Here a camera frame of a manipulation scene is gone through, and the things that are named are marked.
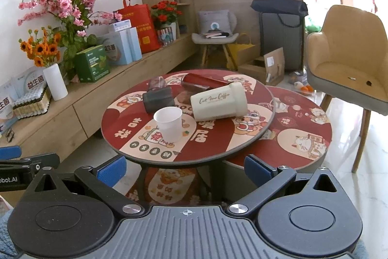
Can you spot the black folded bag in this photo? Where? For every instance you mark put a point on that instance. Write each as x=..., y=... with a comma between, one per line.
x=279, y=5

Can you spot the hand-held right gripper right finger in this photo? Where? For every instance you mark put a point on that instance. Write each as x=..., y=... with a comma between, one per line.
x=257, y=170

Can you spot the grey shell chair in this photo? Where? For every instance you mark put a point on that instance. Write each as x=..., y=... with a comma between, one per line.
x=232, y=38

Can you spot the flat labelled cardboard box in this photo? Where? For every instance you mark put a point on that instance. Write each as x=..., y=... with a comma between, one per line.
x=274, y=66

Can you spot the wooden sideboard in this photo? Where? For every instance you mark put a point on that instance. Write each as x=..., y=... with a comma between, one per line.
x=91, y=107

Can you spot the green carton box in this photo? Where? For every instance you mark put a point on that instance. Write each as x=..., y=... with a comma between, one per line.
x=91, y=64

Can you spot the grey printed cushion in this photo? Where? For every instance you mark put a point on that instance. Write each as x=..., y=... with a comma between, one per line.
x=213, y=20

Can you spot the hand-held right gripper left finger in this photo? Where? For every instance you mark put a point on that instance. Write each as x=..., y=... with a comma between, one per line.
x=111, y=170

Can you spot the low round printed red table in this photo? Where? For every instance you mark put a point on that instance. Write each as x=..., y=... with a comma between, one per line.
x=303, y=131

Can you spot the orange sunflower bouquet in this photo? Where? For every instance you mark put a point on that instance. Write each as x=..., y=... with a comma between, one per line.
x=42, y=49

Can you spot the small light blue box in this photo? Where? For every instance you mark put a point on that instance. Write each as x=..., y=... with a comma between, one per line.
x=119, y=26

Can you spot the large light blue box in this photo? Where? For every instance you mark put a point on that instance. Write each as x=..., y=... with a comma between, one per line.
x=124, y=46

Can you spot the yellow paper bag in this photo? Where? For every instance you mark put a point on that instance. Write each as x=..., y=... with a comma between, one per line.
x=240, y=54

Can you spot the grey suitcase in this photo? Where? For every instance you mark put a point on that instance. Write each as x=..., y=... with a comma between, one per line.
x=282, y=40

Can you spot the white cylinder vase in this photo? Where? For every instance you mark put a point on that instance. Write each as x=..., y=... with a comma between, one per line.
x=56, y=83

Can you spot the beige armchair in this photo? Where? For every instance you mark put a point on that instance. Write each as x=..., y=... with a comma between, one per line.
x=342, y=43

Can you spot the red shopping bag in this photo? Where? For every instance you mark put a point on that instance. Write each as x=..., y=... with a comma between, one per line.
x=138, y=25

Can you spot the tall round printed red table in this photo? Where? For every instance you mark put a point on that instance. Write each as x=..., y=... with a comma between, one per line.
x=212, y=143

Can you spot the white printed display box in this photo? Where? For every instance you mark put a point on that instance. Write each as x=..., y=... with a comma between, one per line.
x=24, y=81

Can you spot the dark grey tissue box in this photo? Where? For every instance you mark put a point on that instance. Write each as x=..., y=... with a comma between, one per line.
x=156, y=99

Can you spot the white paper cup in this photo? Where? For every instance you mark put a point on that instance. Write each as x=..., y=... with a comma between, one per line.
x=168, y=125

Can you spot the black eyeglasses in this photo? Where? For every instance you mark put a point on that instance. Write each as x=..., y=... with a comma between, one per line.
x=9, y=135

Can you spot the oranges on floor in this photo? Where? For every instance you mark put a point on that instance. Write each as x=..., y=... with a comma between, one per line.
x=306, y=89

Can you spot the tray of small vials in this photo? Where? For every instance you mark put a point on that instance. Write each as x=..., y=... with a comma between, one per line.
x=31, y=102

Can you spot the blue cloth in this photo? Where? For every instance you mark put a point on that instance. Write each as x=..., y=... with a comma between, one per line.
x=6, y=234

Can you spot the printed red floor mat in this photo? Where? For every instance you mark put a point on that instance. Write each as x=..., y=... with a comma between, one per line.
x=169, y=186

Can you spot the brown cardboard box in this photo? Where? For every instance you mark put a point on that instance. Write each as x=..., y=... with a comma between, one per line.
x=251, y=69

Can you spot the cream printed cup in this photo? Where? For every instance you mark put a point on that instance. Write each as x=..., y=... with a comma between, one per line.
x=218, y=102

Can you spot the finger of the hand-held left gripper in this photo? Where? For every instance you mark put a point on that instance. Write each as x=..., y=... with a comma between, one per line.
x=9, y=152
x=45, y=162

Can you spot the long red box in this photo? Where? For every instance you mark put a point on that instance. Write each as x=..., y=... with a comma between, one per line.
x=206, y=82

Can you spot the red flowers in striped pot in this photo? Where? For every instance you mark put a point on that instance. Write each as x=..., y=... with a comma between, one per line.
x=166, y=30

